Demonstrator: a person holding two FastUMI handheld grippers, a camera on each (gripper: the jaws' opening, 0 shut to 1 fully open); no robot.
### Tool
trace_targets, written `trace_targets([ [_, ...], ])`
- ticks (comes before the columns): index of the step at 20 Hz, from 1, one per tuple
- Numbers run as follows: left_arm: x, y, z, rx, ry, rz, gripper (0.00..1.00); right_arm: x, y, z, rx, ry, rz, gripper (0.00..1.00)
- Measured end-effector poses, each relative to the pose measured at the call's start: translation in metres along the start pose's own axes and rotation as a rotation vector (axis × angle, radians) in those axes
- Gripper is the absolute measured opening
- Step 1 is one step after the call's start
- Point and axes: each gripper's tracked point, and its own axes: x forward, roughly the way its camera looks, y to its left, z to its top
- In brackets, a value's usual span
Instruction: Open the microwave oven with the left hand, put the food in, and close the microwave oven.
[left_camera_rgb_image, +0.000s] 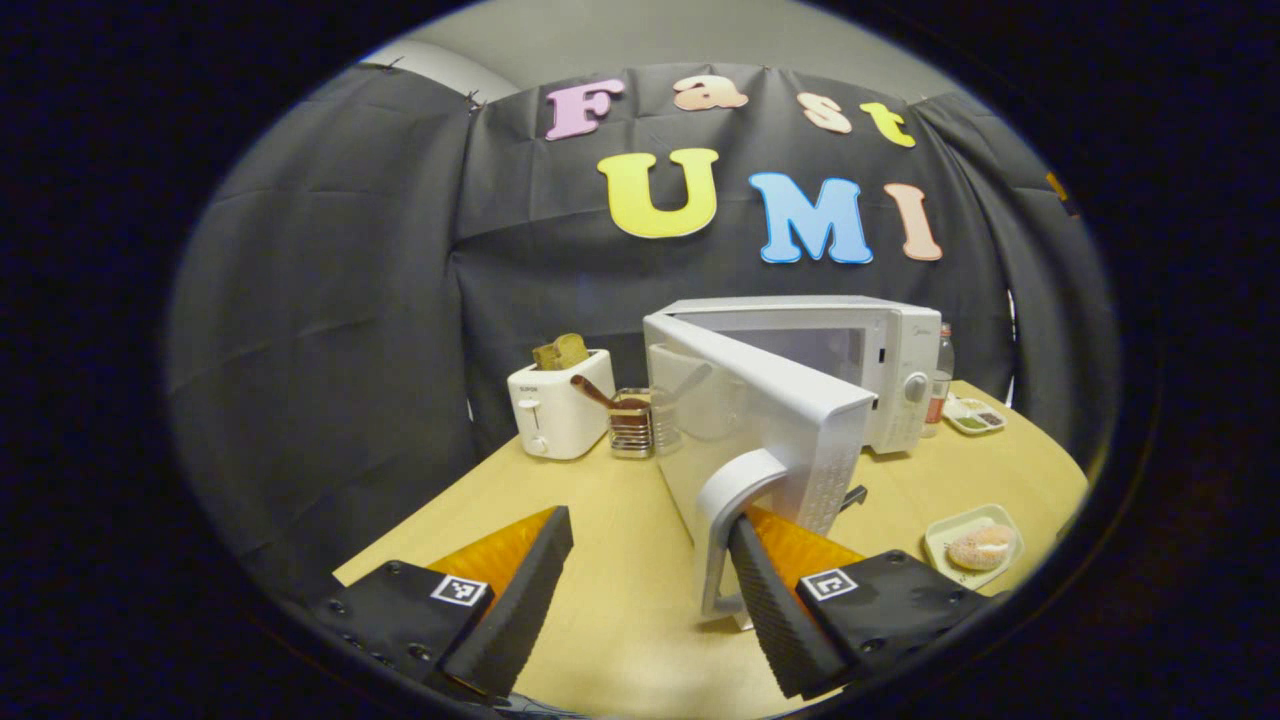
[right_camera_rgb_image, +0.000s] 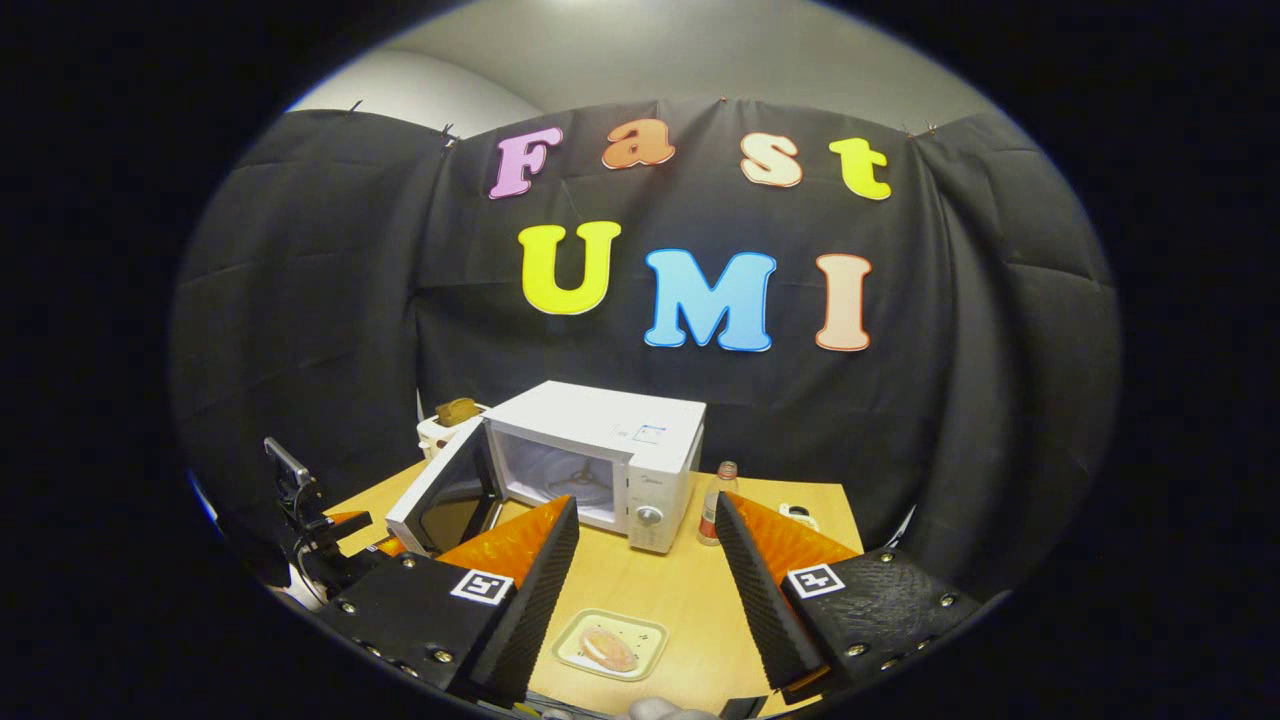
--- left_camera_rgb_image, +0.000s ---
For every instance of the white microwave oven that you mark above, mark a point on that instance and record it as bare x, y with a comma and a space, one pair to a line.
770, 410

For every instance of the black binder clip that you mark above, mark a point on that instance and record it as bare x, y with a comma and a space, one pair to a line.
386, 64
472, 100

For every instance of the brown wooden spoon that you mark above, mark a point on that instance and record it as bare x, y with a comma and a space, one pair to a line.
592, 391

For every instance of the clear bottle with red label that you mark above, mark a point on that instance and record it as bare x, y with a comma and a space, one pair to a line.
938, 390

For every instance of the white divided tray with grains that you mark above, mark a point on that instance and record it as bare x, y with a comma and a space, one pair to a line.
974, 416

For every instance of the white rectangular plate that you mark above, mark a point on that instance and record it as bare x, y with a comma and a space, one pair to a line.
945, 555

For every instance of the white toaster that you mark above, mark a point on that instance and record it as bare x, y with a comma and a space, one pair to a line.
555, 415

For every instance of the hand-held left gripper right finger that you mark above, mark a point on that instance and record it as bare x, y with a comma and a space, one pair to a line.
775, 620

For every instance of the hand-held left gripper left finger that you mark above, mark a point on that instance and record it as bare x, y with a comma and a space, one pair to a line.
520, 610

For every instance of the black backdrop cloth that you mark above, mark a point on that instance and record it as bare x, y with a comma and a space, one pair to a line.
320, 330

